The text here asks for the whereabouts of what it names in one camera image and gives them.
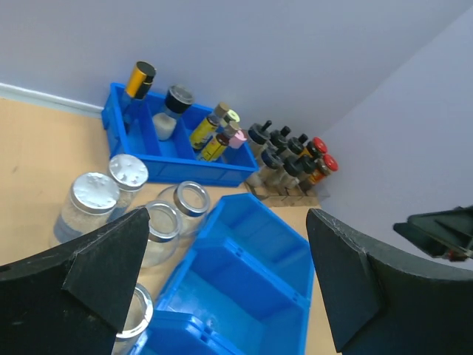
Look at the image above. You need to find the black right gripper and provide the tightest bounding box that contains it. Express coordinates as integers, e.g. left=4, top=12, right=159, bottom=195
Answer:
left=393, top=206, right=472, bottom=261

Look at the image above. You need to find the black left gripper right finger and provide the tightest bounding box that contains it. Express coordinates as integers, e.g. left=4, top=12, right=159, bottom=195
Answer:
left=306, top=209, right=472, bottom=354

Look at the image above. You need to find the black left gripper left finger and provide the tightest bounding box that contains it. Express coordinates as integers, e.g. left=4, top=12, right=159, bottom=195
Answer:
left=1, top=207, right=149, bottom=354

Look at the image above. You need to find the round glass jar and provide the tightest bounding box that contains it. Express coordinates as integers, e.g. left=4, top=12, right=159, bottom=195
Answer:
left=157, top=180, right=211, bottom=239
left=141, top=200, right=183, bottom=268
left=112, top=283, right=154, bottom=354

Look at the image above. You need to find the foil lid jar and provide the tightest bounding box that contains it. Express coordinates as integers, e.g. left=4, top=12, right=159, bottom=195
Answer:
left=108, top=154, right=149, bottom=222
left=50, top=172, right=120, bottom=247

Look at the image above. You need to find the blue three-compartment bin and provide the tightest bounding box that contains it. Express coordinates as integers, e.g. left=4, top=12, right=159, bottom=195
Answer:
left=132, top=193, right=314, bottom=354

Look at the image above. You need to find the red lid jar front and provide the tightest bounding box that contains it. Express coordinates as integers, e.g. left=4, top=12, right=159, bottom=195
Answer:
left=308, top=154, right=338, bottom=186

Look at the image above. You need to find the red lid jar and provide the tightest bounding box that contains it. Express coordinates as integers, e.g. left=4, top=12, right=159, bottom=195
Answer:
left=299, top=137, right=328, bottom=159
left=308, top=154, right=338, bottom=186

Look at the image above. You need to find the clear acrylic bottle rack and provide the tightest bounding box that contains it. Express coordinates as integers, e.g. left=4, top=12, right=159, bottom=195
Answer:
left=244, top=182, right=321, bottom=208

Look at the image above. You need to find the black cap shaker front right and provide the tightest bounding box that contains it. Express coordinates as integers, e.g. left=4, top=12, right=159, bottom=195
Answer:
left=296, top=155, right=317, bottom=183

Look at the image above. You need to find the black cap shaker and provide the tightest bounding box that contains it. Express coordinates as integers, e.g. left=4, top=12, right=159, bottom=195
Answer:
left=296, top=155, right=317, bottom=183
left=247, top=120, right=272, bottom=158
left=245, top=147, right=285, bottom=187
left=268, top=126, right=291, bottom=149
left=287, top=134, right=308, bottom=157
left=276, top=156, right=303, bottom=189

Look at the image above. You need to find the red lid jar rear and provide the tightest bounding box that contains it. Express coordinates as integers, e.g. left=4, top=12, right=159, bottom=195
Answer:
left=299, top=137, right=328, bottom=159

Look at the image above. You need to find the black cap shaker front middle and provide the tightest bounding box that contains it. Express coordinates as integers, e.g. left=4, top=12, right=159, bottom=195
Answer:
left=276, top=156, right=303, bottom=189

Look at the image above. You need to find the black cap shaker front left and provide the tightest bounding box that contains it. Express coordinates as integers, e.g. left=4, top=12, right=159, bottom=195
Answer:
left=245, top=147, right=285, bottom=187

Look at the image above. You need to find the black cap shaker rear right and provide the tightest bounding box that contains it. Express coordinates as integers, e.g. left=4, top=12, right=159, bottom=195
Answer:
left=287, top=134, right=308, bottom=157

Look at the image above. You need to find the blue rectangular divided tray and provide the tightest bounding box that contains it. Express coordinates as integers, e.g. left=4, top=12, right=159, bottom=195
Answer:
left=101, top=83, right=257, bottom=187

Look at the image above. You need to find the black cap shaker rear middle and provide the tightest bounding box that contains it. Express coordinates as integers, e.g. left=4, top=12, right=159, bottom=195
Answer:
left=268, top=126, right=291, bottom=149

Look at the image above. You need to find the yellow label sauce bottle front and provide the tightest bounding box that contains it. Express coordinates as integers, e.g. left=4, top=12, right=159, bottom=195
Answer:
left=197, top=121, right=239, bottom=162

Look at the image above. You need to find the yellow label sauce bottle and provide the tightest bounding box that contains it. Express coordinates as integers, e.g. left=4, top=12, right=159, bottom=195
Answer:
left=189, top=101, right=230, bottom=151
left=197, top=121, right=239, bottom=162

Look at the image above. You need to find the black cap shaker rear left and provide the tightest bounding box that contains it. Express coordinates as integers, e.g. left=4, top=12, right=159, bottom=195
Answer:
left=247, top=120, right=272, bottom=158

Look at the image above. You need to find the yellow label sauce bottle rear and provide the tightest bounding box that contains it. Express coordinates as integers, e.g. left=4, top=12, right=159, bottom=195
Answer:
left=189, top=101, right=230, bottom=151

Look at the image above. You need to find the pink lid small jar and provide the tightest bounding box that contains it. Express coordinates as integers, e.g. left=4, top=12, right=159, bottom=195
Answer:
left=228, top=129, right=247, bottom=149

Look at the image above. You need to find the black cap salt grinder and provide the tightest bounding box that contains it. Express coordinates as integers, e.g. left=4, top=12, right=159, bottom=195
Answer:
left=152, top=84, right=194, bottom=141

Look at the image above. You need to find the gold black spray bottle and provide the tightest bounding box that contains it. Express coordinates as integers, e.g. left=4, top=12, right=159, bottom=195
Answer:
left=121, top=61, right=157, bottom=129

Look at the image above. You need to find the yellow lid small jar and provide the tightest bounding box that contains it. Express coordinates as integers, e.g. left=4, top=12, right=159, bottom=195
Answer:
left=221, top=109, right=240, bottom=126

